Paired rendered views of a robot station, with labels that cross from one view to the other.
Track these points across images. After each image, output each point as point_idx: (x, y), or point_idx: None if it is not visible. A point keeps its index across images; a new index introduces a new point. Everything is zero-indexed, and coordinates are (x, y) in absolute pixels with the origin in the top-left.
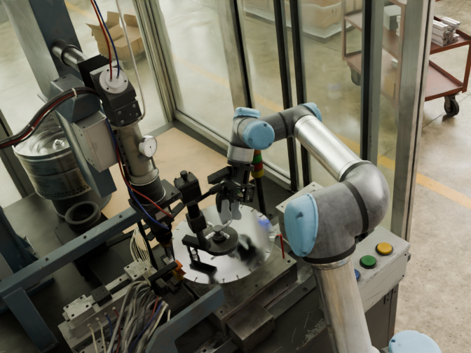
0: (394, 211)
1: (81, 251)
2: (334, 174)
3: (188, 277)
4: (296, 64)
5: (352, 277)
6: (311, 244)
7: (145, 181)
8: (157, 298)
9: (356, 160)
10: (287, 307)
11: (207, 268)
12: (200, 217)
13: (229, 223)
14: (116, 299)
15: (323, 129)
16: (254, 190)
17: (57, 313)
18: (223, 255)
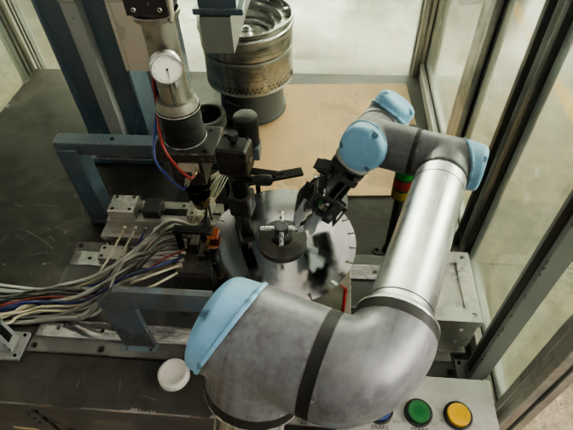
0: (518, 382)
1: (147, 152)
2: (373, 285)
3: (211, 254)
4: (538, 73)
5: None
6: (194, 368)
7: (164, 114)
8: (179, 252)
9: (413, 293)
10: None
11: (237, 261)
12: (242, 201)
13: (303, 230)
14: (161, 222)
15: (442, 200)
16: (344, 213)
17: (136, 195)
18: (266, 260)
